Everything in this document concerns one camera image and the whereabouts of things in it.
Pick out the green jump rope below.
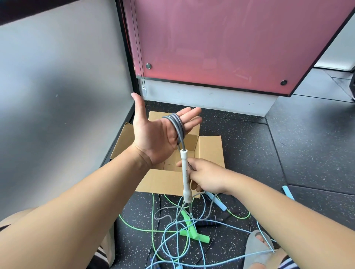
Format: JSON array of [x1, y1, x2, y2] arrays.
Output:
[[118, 193, 251, 262]]

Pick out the black jump rope blue-striped handles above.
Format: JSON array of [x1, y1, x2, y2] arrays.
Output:
[[148, 194, 251, 269]]

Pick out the grey right slipper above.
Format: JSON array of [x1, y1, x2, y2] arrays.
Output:
[[243, 230, 275, 269]]

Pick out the thin blind pull cord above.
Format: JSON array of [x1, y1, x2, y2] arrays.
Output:
[[129, 0, 148, 97]]

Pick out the brown cardboard box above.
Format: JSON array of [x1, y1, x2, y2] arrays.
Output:
[[110, 111, 225, 198]]

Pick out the grey jump rope white handles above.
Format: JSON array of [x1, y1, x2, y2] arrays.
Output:
[[154, 112, 217, 222]]

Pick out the person's right forearm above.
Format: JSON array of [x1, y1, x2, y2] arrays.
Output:
[[222, 177, 355, 269]]

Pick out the pink glass panel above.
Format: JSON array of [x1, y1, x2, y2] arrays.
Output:
[[122, 0, 355, 98]]

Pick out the person's left hand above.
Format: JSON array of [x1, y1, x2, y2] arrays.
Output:
[[131, 93, 203, 168]]

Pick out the person's right hand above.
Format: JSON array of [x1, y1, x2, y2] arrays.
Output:
[[176, 158, 236, 196]]

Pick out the black wall edge trim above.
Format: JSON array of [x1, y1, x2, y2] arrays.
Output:
[[99, 0, 145, 167]]

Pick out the light blue jump rope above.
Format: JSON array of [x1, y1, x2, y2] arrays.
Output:
[[145, 191, 278, 269], [255, 185, 295, 253]]

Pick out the black white-striped shorts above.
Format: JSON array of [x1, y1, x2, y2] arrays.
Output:
[[0, 224, 300, 269]]

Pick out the person's left forearm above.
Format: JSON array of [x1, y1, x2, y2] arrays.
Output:
[[0, 145, 152, 269]]

